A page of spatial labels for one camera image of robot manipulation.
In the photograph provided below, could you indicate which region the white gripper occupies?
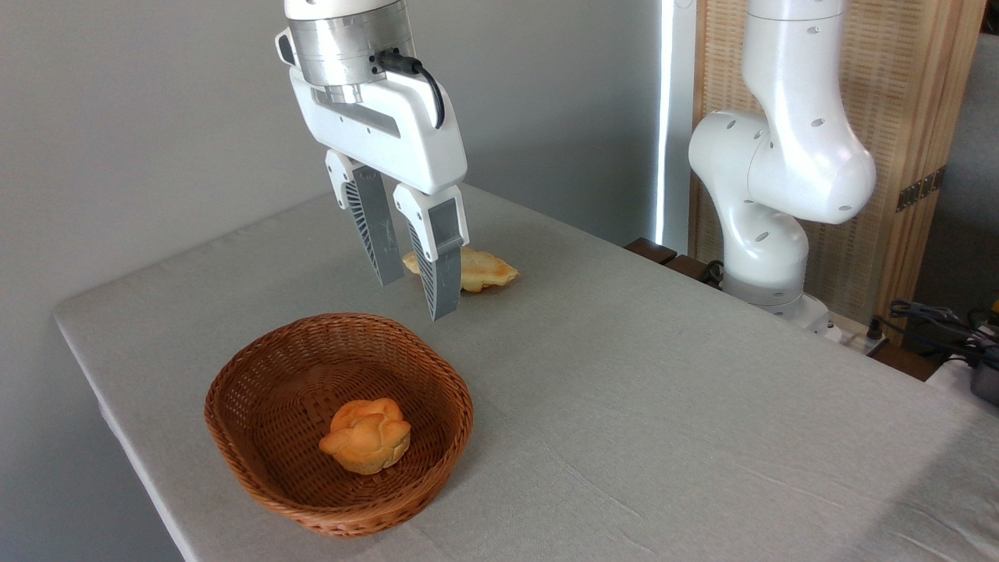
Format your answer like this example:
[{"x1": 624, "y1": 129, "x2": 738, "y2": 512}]
[{"x1": 290, "y1": 66, "x2": 471, "y2": 322}]

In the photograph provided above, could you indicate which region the round golden bread roll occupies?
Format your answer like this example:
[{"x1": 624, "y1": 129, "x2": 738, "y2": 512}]
[{"x1": 318, "y1": 398, "x2": 412, "y2": 475}]

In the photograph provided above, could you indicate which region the brown wicker basket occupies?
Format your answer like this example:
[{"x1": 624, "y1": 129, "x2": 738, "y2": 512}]
[{"x1": 204, "y1": 313, "x2": 475, "y2": 538}]

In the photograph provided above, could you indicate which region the dark brown wooden block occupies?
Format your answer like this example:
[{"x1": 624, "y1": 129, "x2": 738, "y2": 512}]
[
  {"x1": 663, "y1": 254, "x2": 720, "y2": 286},
  {"x1": 624, "y1": 237, "x2": 678, "y2": 265}
]

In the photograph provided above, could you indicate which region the grey tablecloth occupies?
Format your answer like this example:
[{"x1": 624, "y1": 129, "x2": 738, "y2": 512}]
[{"x1": 53, "y1": 183, "x2": 999, "y2": 562}]

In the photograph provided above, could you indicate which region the white power strip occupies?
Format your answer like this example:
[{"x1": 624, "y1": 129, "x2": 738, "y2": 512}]
[{"x1": 819, "y1": 312, "x2": 891, "y2": 357}]

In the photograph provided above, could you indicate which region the bamboo folding screen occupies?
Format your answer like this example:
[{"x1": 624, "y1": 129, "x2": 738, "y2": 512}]
[{"x1": 691, "y1": 0, "x2": 988, "y2": 344}]

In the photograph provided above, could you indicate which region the dark metal screen hinge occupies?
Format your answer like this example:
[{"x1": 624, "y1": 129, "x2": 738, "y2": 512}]
[{"x1": 896, "y1": 165, "x2": 947, "y2": 213}]

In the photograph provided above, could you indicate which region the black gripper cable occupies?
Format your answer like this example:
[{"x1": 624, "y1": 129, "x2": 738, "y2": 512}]
[{"x1": 373, "y1": 49, "x2": 446, "y2": 130}]

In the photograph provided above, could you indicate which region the white vertical frame strip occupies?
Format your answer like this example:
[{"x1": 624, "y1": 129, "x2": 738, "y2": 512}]
[{"x1": 654, "y1": 0, "x2": 698, "y2": 254}]

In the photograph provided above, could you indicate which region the black cable bundle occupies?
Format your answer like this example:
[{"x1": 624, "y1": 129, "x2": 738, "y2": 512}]
[{"x1": 888, "y1": 300, "x2": 999, "y2": 361}]

